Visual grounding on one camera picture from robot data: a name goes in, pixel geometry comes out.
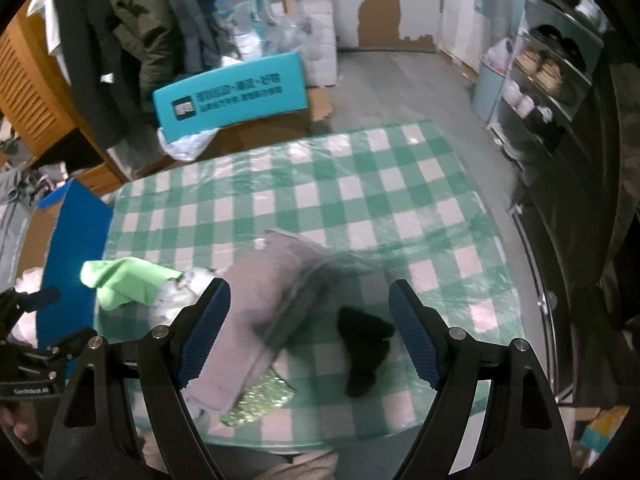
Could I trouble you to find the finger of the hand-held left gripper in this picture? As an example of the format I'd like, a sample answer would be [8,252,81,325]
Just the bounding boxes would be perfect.
[30,329,97,362]
[0,287,62,317]

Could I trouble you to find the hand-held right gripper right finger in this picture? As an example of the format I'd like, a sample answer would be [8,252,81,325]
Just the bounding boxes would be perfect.
[387,279,573,480]

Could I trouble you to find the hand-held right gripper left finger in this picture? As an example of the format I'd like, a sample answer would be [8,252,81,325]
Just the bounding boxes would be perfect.
[47,276,233,480]

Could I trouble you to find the grey cloth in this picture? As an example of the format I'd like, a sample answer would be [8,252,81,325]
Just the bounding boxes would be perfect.
[254,230,387,357]
[184,250,283,413]

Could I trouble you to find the white cloth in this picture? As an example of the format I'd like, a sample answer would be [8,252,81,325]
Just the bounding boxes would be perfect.
[149,267,222,332]

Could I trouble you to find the black cloth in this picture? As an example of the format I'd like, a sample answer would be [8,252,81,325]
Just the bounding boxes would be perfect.
[336,306,397,399]

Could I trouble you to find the blue cardboard box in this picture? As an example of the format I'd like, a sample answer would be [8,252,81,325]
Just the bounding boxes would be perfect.
[30,177,114,311]

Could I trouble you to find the green glitter pouch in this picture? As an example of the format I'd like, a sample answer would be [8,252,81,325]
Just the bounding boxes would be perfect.
[219,367,297,427]

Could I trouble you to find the light green cloth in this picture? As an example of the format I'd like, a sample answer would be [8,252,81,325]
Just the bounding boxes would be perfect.
[80,257,184,311]

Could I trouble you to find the person's left hand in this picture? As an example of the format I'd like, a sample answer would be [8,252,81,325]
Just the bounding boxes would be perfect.
[0,399,53,442]

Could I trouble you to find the green checked tablecloth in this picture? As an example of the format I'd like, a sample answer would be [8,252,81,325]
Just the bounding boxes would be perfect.
[95,120,527,457]

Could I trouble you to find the white plastic bag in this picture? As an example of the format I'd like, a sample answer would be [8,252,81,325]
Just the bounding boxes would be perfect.
[157,127,222,164]

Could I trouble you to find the brown cardboard box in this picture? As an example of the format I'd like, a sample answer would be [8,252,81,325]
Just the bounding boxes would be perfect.
[134,85,332,182]

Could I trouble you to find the wooden louvred wardrobe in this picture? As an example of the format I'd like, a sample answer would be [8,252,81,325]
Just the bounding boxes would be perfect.
[0,9,132,197]

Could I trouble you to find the teal box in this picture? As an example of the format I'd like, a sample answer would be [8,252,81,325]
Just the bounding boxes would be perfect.
[152,51,309,144]

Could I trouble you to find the black jacket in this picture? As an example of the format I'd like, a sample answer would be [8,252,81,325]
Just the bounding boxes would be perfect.
[59,0,152,152]

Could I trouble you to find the light blue bin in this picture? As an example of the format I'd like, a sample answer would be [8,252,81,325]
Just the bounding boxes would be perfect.
[470,57,509,124]

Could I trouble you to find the white shoes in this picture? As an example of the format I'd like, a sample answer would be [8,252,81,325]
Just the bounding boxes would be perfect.
[502,82,554,122]

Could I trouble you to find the white bin bag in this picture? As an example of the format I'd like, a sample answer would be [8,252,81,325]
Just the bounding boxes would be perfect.
[482,37,514,74]

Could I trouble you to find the grey shoe rack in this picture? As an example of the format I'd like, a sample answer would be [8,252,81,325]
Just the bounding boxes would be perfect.
[487,0,607,162]

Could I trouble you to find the beige shoes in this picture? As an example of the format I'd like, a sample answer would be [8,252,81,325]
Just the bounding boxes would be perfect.
[515,47,564,94]

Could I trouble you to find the olive green jacket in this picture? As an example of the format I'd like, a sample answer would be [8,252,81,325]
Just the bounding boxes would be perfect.
[102,0,174,107]

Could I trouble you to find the clear plastic bag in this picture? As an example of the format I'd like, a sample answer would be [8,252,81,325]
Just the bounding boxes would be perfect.
[264,9,317,57]

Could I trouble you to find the dark blue-grey jacket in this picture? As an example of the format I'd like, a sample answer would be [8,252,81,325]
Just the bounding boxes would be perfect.
[160,0,222,77]

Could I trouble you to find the blue printed plastic bag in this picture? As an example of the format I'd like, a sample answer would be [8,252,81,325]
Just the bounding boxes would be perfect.
[207,0,282,62]

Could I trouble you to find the black shoes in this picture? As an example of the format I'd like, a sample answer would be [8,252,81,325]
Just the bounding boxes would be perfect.
[529,25,587,72]

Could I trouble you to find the white door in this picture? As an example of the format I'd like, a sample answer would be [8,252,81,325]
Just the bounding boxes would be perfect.
[439,0,532,69]

